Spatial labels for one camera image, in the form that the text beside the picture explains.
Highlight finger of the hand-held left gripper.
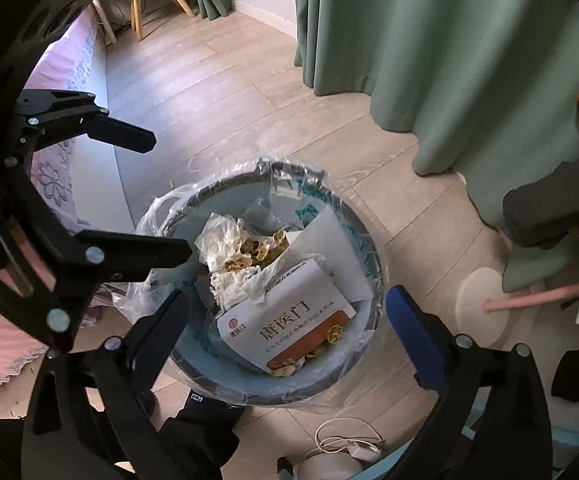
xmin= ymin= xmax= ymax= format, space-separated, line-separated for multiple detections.
xmin=56 ymin=229 xmax=193 ymax=283
xmin=12 ymin=89 xmax=157 ymax=166

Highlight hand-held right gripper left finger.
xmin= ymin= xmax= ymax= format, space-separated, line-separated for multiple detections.
xmin=20 ymin=287 xmax=192 ymax=480

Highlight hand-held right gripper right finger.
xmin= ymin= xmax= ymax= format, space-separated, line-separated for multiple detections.
xmin=384 ymin=284 xmax=554 ymax=480

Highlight white square card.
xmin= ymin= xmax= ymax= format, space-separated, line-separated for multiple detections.
xmin=279 ymin=206 xmax=374 ymax=305

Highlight white round base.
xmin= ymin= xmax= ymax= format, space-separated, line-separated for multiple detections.
xmin=454 ymin=266 xmax=545 ymax=353

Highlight bed with pink blanket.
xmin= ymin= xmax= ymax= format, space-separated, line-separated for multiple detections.
xmin=0 ymin=4 xmax=139 ymax=406

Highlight crumpled stained tissue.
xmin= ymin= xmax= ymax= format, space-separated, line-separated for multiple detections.
xmin=194 ymin=211 xmax=251 ymax=267

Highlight black garment with tag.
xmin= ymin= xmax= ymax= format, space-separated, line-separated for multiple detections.
xmin=158 ymin=387 xmax=246 ymax=480

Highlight pile of nutshells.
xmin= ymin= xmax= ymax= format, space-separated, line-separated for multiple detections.
xmin=268 ymin=326 xmax=346 ymax=378
xmin=223 ymin=227 xmax=291 ymax=275

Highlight white and orange medicine box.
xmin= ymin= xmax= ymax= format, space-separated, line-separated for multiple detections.
xmin=216 ymin=257 xmax=359 ymax=374

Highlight white charger plug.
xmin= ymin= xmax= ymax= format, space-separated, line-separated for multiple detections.
xmin=350 ymin=441 xmax=383 ymax=462

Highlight pink pole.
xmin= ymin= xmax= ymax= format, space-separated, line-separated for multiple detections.
xmin=484 ymin=281 xmax=579 ymax=312

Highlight white round appliance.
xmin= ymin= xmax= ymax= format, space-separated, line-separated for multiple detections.
xmin=293 ymin=452 xmax=366 ymax=480

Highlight dark hanging garment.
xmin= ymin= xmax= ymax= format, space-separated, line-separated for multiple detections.
xmin=502 ymin=132 xmax=579 ymax=250

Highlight white coiled cable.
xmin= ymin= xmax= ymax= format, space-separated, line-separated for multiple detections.
xmin=314 ymin=417 xmax=386 ymax=461

